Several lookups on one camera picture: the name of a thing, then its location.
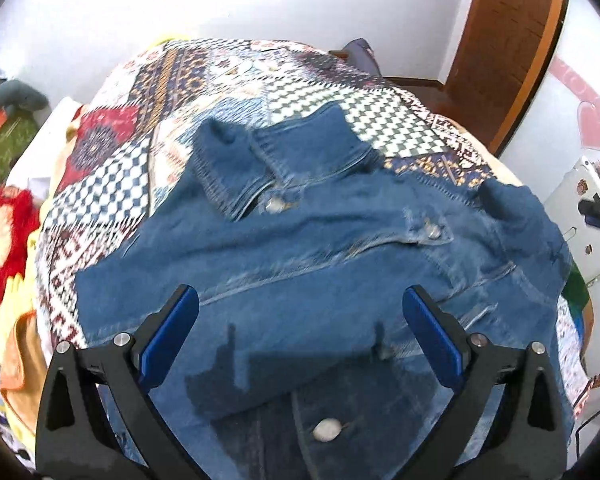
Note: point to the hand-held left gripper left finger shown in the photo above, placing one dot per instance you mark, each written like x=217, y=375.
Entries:
x=172, y=330

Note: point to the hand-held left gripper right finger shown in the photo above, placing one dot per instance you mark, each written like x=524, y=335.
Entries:
x=430, y=332

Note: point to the blue denim jacket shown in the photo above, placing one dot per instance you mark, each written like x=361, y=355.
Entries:
x=305, y=260

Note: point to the green cloth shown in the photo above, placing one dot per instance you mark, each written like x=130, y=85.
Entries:
x=577, y=290

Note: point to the orange cloth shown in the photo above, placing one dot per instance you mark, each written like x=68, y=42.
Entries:
x=22, y=360

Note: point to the red plush flower toy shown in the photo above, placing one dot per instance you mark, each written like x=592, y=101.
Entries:
x=11, y=260

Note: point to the brown wooden door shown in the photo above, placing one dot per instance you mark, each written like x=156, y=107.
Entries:
x=505, y=35

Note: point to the patchwork patterned quilt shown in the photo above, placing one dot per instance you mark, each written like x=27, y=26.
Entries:
x=405, y=120

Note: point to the white bed sheet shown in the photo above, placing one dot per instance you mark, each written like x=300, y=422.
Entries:
x=40, y=155

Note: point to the grey plush toy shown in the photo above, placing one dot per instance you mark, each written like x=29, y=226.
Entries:
x=15, y=95

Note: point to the dark blue cushion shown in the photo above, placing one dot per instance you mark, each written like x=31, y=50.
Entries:
x=360, y=55

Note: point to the pink heart wall sticker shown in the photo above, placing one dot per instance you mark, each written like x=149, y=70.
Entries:
x=594, y=125

